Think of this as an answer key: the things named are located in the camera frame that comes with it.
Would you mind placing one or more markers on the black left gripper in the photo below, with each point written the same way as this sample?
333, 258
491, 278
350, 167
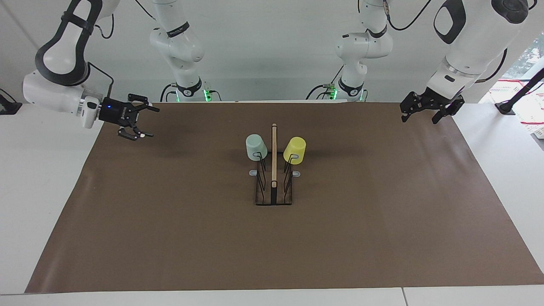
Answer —
440, 101

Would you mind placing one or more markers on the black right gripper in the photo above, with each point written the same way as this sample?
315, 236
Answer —
114, 111

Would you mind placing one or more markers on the pale green plastic cup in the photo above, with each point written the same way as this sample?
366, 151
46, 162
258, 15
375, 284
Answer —
256, 146

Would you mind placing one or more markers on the yellow plastic cup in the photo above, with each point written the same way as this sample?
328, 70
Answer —
295, 148

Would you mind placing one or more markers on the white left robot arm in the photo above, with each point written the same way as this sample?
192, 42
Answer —
471, 46

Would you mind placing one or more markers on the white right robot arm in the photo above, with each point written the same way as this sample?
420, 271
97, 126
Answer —
55, 91

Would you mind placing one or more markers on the black angled stand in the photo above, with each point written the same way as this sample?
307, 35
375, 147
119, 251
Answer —
508, 106

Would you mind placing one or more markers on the white red-striped basket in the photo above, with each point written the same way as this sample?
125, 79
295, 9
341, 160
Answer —
533, 114

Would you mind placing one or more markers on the brown table mat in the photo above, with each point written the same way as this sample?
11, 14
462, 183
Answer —
191, 233

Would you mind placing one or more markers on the small black stand base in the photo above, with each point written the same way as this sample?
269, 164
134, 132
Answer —
9, 108

